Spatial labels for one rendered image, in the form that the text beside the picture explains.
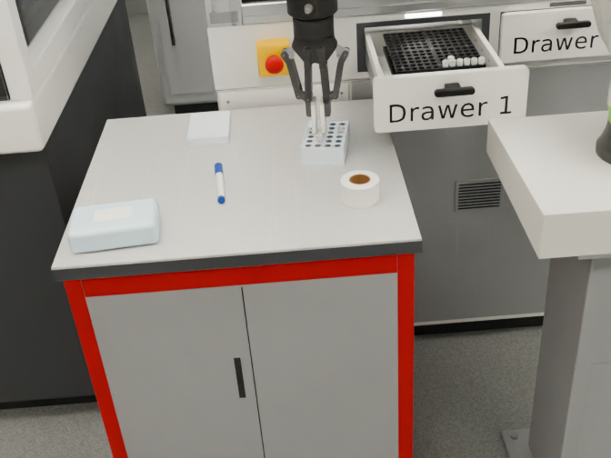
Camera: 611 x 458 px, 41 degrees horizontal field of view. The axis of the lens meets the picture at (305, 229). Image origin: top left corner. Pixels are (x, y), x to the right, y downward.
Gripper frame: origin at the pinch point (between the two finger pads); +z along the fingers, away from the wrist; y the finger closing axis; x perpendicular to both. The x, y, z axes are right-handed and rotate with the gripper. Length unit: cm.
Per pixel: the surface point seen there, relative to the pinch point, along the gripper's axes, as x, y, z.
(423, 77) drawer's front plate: -1.6, 20.1, -8.4
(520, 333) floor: 37, 48, 84
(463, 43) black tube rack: 22.8, 28.2, -5.9
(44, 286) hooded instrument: -3, -66, 42
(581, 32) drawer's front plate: 35, 54, -4
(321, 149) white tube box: -5.1, 0.8, 4.7
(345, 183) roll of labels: -19.2, 6.8, 4.1
